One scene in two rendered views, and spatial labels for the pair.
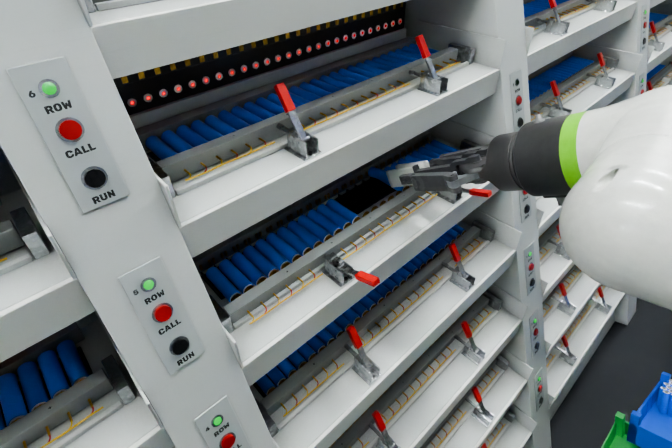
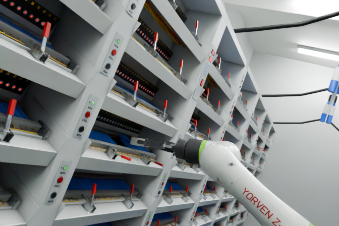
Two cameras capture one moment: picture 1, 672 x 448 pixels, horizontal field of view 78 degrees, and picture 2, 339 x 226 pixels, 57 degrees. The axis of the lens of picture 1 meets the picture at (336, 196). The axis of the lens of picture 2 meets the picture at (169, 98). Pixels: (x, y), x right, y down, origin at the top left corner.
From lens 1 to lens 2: 0.70 m
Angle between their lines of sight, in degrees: 40
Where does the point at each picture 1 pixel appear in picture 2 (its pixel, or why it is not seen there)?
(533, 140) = (193, 141)
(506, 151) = (184, 142)
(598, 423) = not seen: outside the picture
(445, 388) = not seen: outside the picture
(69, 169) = (107, 59)
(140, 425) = (49, 147)
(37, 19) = (126, 27)
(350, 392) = (80, 211)
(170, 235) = (103, 95)
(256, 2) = (152, 58)
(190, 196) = not seen: hidden behind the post
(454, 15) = (171, 104)
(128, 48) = (129, 46)
